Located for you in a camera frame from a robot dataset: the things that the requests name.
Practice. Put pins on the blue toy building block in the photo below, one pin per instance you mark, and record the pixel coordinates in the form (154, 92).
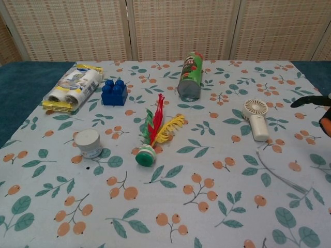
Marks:
(113, 97)

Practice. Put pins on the feather shuttlecock with green base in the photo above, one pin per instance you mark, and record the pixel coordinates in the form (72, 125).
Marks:
(145, 157)

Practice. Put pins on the white handheld fan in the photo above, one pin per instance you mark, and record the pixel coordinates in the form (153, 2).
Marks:
(259, 127)

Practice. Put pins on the green Pringles can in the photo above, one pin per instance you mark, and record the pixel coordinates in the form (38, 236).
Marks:
(191, 75)

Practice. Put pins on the plastic-wrapped white roll pack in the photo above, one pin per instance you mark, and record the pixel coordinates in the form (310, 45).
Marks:
(75, 85)

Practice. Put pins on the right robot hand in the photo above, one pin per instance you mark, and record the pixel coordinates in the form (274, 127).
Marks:
(326, 121)

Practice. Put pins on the floral leaf print tablecloth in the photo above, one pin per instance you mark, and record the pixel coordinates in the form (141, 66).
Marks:
(165, 206)

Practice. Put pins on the small white round lid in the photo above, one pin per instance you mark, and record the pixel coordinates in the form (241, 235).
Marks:
(88, 144)

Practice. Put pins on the woven bamboo screen panel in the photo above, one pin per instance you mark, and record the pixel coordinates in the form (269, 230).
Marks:
(279, 28)
(183, 25)
(69, 28)
(6, 44)
(325, 50)

